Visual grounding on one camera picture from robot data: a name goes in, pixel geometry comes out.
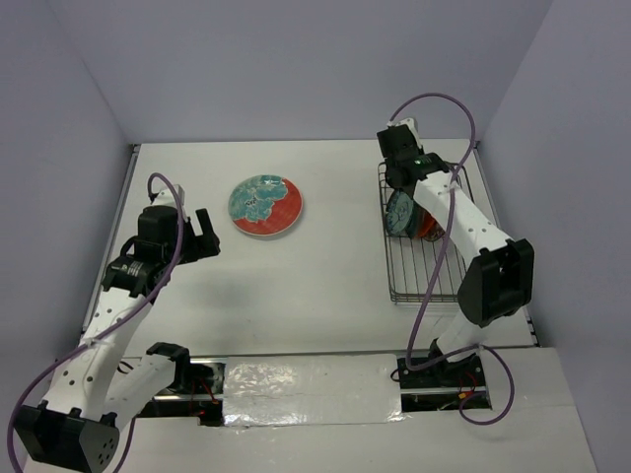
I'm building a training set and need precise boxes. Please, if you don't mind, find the red plate with teal flower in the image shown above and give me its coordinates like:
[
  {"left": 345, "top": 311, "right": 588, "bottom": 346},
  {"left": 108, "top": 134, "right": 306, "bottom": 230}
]
[{"left": 228, "top": 174, "right": 304, "bottom": 237}]

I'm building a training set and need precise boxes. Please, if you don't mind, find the dark teal blossom plate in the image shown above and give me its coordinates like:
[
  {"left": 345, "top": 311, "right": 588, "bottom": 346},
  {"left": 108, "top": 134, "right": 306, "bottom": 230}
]
[{"left": 403, "top": 202, "right": 426, "bottom": 239}]

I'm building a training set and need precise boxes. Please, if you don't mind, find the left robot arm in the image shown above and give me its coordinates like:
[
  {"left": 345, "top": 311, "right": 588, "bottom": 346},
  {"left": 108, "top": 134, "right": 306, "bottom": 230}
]
[{"left": 12, "top": 204, "right": 220, "bottom": 472}]

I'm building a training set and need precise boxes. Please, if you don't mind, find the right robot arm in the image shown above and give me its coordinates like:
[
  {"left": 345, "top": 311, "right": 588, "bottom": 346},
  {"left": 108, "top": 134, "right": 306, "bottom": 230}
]
[{"left": 377, "top": 118, "right": 534, "bottom": 385}]

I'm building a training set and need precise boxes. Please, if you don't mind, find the silver foil cover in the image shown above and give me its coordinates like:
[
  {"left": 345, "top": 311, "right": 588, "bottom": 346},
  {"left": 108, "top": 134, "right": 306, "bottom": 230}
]
[{"left": 223, "top": 354, "right": 404, "bottom": 428}]

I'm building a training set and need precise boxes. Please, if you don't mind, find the small blue patterned plate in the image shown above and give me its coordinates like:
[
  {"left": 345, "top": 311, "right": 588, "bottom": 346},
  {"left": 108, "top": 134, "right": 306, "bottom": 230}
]
[{"left": 385, "top": 190, "right": 414, "bottom": 237}]

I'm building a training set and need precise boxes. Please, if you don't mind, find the orange plate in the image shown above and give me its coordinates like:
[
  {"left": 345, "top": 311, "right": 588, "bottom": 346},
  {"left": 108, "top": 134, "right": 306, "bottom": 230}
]
[{"left": 418, "top": 213, "right": 437, "bottom": 239}]

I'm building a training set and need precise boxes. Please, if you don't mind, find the white blue floral plate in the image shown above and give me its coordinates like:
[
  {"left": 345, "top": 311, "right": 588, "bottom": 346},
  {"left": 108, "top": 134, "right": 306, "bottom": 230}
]
[{"left": 422, "top": 222, "right": 445, "bottom": 242}]

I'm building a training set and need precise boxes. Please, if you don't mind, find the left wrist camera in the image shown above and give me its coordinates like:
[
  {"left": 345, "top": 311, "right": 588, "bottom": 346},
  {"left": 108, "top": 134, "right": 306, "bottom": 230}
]
[{"left": 152, "top": 184, "right": 185, "bottom": 208}]

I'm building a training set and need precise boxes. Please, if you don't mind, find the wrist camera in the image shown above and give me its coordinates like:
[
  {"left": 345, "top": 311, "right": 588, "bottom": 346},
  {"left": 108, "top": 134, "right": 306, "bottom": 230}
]
[
  {"left": 387, "top": 117, "right": 418, "bottom": 134},
  {"left": 152, "top": 184, "right": 185, "bottom": 208}
]

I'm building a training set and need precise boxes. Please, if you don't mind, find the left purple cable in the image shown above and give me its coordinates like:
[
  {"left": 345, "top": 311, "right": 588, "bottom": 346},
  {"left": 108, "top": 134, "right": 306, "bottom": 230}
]
[{"left": 7, "top": 171, "right": 188, "bottom": 473}]

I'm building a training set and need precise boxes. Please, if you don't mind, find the purple cable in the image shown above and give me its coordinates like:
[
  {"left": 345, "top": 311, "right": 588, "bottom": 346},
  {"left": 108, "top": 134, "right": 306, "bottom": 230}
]
[
  {"left": 386, "top": 92, "right": 517, "bottom": 426},
  {"left": 7, "top": 171, "right": 188, "bottom": 473}
]

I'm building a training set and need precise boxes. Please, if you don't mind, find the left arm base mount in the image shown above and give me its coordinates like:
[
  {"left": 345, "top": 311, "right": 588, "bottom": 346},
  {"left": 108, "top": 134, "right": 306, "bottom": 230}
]
[{"left": 139, "top": 360, "right": 226, "bottom": 427}]

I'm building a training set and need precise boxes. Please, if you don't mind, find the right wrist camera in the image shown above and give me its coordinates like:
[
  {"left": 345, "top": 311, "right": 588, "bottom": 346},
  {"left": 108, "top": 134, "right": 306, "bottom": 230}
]
[{"left": 387, "top": 117, "right": 418, "bottom": 134}]

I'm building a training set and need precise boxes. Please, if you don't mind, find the wire dish rack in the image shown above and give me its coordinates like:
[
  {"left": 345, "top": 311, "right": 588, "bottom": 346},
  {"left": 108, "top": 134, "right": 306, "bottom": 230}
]
[{"left": 378, "top": 163, "right": 467, "bottom": 304}]

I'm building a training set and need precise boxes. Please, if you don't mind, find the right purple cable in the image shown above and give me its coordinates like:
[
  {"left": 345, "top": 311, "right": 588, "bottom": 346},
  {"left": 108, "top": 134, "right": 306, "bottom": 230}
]
[{"left": 386, "top": 92, "right": 517, "bottom": 426}]

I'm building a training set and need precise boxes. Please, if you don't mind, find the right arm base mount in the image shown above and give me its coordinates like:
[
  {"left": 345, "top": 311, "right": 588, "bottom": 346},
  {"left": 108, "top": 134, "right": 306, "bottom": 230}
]
[{"left": 390, "top": 355, "right": 486, "bottom": 394}]

